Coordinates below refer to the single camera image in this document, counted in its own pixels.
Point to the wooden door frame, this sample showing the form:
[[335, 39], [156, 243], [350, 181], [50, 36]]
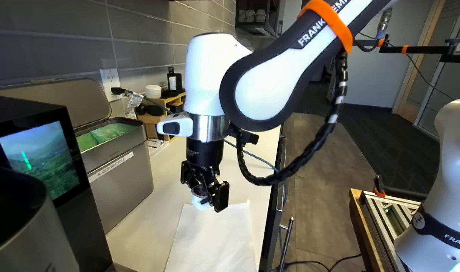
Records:
[[416, 76]]

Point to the black bottle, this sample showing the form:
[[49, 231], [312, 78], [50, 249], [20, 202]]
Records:
[[173, 84]]

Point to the clear plastic wrapper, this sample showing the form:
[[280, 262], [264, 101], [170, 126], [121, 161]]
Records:
[[133, 104]]

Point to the small white jar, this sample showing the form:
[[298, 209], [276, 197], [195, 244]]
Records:
[[153, 92]]

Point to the round silver canister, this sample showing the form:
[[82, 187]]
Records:
[[23, 237]]

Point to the wood and aluminium cart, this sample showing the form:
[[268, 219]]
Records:
[[363, 228]]

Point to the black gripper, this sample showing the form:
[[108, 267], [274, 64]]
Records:
[[205, 154]]

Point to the white door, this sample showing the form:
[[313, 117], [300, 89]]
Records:
[[375, 81]]

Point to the white wall outlet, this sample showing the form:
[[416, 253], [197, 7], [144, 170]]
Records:
[[109, 78]]

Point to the white paper towel sheet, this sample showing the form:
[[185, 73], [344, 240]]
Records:
[[215, 244]]

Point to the dark background shelf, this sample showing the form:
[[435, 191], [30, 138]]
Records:
[[254, 18]]

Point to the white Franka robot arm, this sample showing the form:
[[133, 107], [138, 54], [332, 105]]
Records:
[[209, 66]]

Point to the black coffee machine with screen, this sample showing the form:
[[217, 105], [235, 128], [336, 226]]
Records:
[[18, 116]]

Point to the dark base cabinet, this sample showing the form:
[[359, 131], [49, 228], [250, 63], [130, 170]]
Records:
[[270, 237]]

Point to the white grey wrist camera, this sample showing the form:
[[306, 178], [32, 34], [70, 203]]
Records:
[[174, 125]]

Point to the orange black clamp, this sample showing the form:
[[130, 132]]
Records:
[[379, 191]]

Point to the black boom bar orange clamps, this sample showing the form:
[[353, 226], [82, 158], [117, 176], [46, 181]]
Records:
[[427, 49]]

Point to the wooden countertop rack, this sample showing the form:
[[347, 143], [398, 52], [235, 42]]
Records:
[[155, 123]]

